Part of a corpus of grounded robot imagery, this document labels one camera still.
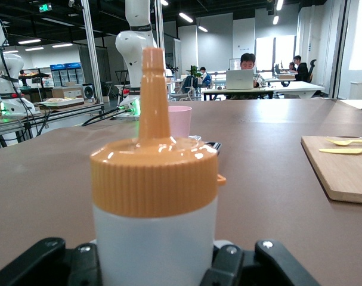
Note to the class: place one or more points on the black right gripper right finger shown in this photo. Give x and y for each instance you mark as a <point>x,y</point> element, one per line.
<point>258,271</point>

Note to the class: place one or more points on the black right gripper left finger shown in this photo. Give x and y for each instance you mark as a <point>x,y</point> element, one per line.
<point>34,265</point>

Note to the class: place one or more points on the white squeeze bottle orange cap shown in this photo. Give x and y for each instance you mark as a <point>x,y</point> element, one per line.
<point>154,184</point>

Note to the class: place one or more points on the pink plastic cup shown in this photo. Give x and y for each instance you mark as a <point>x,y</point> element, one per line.
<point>182,122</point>

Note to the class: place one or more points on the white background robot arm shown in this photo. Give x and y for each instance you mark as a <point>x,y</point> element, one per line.
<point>7,62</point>

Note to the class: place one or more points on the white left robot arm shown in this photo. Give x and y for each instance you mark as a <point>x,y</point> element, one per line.
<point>133,50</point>

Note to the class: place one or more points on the brown table cover sheet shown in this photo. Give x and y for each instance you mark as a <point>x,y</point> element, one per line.
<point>273,208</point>

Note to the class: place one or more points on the wooden cutting board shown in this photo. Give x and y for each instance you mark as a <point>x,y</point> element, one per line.
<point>341,175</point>

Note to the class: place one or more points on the silver digital kitchen scale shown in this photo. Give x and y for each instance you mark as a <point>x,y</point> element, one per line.
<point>212,146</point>

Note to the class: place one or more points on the yellow plastic knife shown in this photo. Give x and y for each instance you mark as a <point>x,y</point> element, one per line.
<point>341,151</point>

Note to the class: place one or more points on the white office desk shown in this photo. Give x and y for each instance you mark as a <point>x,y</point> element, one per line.
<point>288,86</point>

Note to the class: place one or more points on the silver laptop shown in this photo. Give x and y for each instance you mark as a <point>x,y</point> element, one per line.
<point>239,80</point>

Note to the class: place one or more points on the blue display fridge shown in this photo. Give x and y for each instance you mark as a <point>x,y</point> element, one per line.
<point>67,74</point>

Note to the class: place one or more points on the person in blue clothes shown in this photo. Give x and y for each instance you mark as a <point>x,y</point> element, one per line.
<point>205,77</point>

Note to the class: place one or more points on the person in black clothes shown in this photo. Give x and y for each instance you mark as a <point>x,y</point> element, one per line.
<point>301,70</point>

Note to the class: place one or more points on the person behind laptop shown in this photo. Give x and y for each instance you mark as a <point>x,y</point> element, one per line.
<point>247,62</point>

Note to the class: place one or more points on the black office chair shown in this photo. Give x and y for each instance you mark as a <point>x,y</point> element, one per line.
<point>312,68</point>

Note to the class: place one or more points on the green potted plant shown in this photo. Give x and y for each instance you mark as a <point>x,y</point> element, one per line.
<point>194,71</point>

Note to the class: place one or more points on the ceiling strip light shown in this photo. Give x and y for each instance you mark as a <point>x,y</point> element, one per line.
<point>203,29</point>
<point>29,41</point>
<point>185,17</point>

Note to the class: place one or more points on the green exit sign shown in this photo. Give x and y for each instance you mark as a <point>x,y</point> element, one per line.
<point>45,7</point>

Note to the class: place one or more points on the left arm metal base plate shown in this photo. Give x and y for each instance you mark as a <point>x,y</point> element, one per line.
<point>121,117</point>

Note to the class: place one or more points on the aluminium frame post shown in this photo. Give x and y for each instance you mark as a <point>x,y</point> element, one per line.
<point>160,24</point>
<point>91,53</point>

